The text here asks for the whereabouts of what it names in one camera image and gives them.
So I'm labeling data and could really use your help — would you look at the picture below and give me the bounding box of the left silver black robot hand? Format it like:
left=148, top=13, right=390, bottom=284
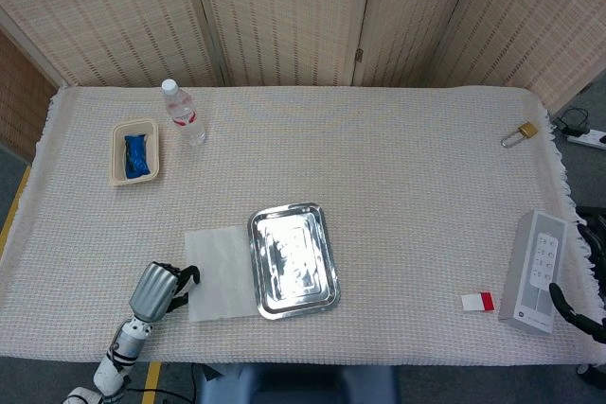
left=128, top=260, right=202, bottom=325

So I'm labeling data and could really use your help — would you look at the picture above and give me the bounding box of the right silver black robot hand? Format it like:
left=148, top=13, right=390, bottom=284
left=548, top=221, right=606, bottom=344

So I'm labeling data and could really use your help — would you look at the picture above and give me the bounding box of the white parchment paper sheet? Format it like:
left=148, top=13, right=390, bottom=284
left=184, top=225, right=259, bottom=325

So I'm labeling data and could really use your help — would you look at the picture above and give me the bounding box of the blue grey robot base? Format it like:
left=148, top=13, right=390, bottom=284
left=196, top=364, right=400, bottom=404

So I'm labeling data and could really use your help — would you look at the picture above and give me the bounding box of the beige tray with blue item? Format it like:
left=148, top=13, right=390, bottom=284
left=109, top=118, right=161, bottom=188

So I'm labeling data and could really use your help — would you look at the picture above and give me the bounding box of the silver metal tray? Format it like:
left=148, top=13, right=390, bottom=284
left=247, top=202, right=342, bottom=322

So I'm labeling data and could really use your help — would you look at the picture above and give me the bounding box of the white power strip box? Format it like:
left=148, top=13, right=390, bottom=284
left=498, top=209, right=569, bottom=335

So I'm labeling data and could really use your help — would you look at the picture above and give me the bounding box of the red and white card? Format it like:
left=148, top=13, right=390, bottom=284
left=460, top=290, right=496, bottom=314

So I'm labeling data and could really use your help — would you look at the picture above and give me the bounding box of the blue plastic packet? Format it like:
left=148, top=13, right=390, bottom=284
left=123, top=133, right=152, bottom=180

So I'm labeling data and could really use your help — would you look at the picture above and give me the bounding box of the clear plastic water bottle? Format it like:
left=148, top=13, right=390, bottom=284
left=161, top=79, right=208, bottom=148

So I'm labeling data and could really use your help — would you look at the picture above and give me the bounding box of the white power strip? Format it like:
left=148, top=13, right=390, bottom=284
left=566, top=128, right=606, bottom=152

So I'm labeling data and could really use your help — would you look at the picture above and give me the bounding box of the brass padlock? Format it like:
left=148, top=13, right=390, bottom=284
left=500, top=121, right=541, bottom=149

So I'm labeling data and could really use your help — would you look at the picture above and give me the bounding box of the beige woven tablecloth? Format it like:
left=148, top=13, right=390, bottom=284
left=0, top=85, right=606, bottom=368

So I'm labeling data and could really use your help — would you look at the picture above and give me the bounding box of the woven folding screen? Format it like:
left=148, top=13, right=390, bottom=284
left=0, top=0, right=606, bottom=162

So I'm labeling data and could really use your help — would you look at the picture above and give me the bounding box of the black power adapter with cable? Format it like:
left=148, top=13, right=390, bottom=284
left=553, top=106, right=591, bottom=137

